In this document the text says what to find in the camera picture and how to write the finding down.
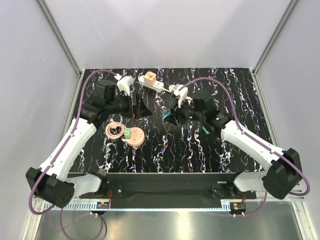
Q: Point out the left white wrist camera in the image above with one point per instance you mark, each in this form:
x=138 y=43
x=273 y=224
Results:
x=124 y=83

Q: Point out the green plug adapter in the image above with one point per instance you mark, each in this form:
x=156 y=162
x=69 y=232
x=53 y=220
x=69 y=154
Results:
x=127 y=133

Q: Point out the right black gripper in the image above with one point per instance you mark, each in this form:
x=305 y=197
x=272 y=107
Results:
x=176 y=111

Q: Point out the aluminium frame post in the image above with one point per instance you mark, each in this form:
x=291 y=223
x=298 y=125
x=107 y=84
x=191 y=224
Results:
x=275 y=35
x=58 y=35

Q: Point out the white power strip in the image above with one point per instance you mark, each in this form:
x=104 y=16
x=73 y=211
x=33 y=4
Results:
x=158 y=86

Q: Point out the teal plug adapter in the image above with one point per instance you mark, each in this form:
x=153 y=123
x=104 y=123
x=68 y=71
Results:
x=166 y=114
x=205 y=130

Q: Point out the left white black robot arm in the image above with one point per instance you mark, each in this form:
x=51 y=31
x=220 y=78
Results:
x=50 y=181

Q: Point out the black marbled table mat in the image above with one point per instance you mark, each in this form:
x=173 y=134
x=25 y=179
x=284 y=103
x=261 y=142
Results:
x=185 y=149

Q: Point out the right aluminium frame post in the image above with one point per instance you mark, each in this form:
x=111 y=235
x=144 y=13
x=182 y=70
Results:
x=275 y=35

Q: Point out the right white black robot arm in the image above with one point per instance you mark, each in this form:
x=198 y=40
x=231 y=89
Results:
x=281 y=168

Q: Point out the left aluminium frame post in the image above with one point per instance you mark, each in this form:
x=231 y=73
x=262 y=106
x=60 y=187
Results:
x=58 y=35

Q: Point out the pink round power socket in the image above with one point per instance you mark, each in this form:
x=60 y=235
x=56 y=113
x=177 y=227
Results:
x=137 y=137

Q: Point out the pink cube plug adapter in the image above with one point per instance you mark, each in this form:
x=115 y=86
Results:
x=150 y=78

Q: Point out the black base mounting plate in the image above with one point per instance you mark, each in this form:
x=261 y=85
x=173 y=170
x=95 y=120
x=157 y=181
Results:
x=172 y=190

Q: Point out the white slotted cable duct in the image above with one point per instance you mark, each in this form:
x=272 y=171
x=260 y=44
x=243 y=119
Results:
x=88 y=205

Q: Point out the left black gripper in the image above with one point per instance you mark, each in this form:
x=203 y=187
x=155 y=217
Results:
x=140 y=109

